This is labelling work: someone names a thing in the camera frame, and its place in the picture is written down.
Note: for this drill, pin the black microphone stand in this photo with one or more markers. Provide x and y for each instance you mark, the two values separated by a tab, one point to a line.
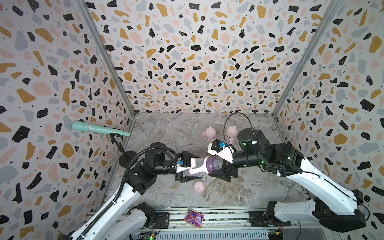
127	156

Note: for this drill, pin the mint green microphone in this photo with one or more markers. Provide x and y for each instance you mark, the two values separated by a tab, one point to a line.
86	127

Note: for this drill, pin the corner aluminium post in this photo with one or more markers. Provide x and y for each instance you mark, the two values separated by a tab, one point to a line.
87	17
317	37

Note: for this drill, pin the left corner aluminium post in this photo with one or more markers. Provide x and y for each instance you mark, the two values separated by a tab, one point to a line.
87	17

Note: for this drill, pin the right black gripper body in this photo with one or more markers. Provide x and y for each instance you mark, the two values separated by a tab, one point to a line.
231	166

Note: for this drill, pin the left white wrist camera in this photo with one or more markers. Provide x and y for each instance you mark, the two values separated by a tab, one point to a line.
185	163

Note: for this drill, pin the colourful holographic card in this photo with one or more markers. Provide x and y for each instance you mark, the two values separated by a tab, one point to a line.
194	218

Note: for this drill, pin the right corner aluminium post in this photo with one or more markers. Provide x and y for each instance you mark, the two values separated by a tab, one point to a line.
317	37

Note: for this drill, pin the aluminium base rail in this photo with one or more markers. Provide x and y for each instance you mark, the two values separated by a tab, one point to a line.
222	224

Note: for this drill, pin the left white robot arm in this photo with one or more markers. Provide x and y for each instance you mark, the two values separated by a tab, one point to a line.
140	174

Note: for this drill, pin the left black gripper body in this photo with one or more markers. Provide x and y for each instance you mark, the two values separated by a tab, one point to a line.
180	177

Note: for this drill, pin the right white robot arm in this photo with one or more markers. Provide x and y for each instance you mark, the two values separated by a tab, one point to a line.
334	207

